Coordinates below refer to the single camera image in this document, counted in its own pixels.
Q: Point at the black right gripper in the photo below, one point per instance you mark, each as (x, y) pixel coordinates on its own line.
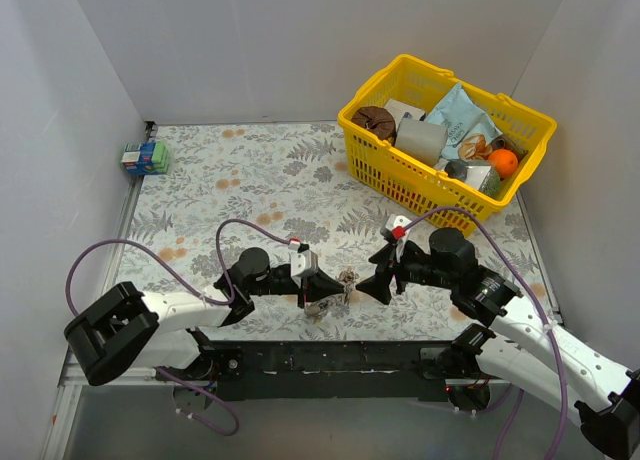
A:
(393, 274)

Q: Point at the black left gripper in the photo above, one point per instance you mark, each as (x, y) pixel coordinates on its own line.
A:
(304, 288)

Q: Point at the steel disc with keyrings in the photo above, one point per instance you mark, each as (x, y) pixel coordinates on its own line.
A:
(320, 309)

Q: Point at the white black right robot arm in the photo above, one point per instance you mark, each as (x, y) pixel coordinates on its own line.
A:
(509, 339)

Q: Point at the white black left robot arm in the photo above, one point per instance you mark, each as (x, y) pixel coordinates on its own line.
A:
(128, 328)

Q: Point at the white cylinder container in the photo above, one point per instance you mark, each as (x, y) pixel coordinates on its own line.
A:
(421, 140)

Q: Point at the green speckled package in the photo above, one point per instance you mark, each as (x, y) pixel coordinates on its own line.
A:
(483, 178)

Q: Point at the yellow plastic basket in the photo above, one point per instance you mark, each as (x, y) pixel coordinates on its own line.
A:
(440, 189)

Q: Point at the floral table mat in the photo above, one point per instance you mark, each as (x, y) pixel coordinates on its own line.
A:
(231, 187)

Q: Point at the brown round package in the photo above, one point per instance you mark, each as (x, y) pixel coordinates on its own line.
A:
(376, 120)

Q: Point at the white box in basket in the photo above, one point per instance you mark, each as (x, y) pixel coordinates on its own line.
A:
(400, 111)

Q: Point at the light blue chips bag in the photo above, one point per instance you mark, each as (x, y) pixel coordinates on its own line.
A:
(470, 130)

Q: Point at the orange fruit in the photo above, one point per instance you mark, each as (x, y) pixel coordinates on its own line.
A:
(504, 161)

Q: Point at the blue green sponge pack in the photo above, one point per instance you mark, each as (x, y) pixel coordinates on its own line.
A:
(147, 158)

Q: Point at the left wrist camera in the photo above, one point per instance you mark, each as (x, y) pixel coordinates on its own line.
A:
(303, 262)

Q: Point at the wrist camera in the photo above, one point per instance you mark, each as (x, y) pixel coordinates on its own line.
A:
(303, 262)
(396, 232)

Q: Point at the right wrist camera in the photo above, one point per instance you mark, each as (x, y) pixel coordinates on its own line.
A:
(396, 232)

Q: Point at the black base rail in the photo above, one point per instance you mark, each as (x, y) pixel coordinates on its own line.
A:
(259, 370)

